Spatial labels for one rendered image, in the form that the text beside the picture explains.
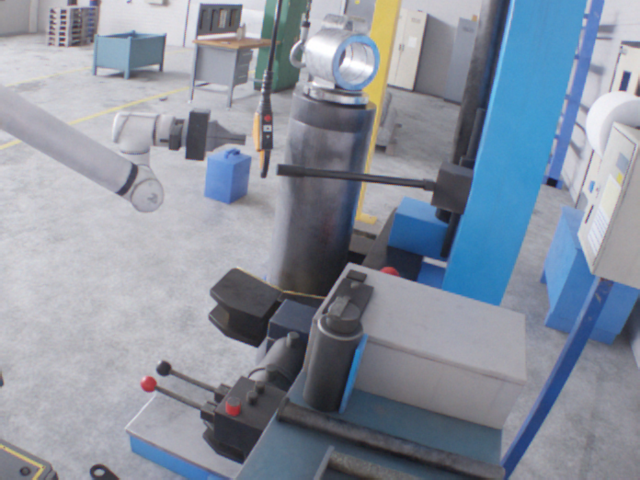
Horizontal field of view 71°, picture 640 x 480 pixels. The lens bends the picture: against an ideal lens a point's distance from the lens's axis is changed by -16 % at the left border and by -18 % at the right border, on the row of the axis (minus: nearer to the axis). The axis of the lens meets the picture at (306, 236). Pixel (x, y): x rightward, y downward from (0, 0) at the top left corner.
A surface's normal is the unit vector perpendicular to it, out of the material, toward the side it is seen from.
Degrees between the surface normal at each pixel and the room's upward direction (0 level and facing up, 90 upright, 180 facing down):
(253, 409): 0
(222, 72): 90
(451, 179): 90
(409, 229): 90
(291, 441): 0
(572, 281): 90
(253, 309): 0
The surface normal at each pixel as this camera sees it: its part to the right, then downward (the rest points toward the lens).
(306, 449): 0.15, -0.88
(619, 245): -0.33, 0.37
